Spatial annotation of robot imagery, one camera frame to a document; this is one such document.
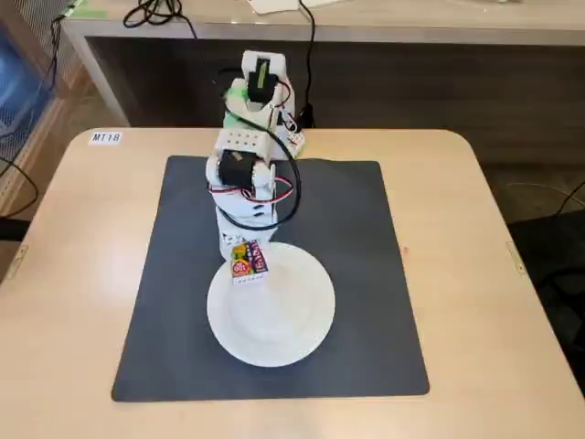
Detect black floor cable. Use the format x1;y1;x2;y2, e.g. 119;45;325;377
0;157;40;219

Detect white round dish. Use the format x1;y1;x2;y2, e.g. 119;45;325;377
206;241;337;369

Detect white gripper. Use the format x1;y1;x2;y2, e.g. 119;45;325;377
210;182;279;262

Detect thin black hanging cable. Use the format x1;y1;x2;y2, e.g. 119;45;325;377
45;11;69;100

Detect thin grey floor cable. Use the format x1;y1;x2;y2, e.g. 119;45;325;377
506;180;585;216

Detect colourful small juice box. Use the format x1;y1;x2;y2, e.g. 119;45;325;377
228;240;271;288

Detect white paper sheet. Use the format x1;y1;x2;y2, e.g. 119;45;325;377
249;0;307;14

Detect metal table latch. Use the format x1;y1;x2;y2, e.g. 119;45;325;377
505;241;527;275

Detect blue plastic bin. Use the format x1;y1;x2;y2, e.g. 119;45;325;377
0;22;56;134

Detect coiled black cable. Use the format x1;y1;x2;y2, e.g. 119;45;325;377
122;0;200;40

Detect green tape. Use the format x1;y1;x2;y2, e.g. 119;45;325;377
63;0;111;19

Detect grey metal mesh panel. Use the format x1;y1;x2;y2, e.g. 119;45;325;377
0;0;69;65

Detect black power cable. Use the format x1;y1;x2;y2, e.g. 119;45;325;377
296;0;319;129

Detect dark grey mat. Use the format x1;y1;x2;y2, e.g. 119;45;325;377
111;155;431;403

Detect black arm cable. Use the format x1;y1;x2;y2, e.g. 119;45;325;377
212;68;303;230

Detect beige grey desk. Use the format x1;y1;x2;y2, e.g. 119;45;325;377
61;0;585;127

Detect black office chair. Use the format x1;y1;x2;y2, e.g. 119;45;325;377
506;214;585;439

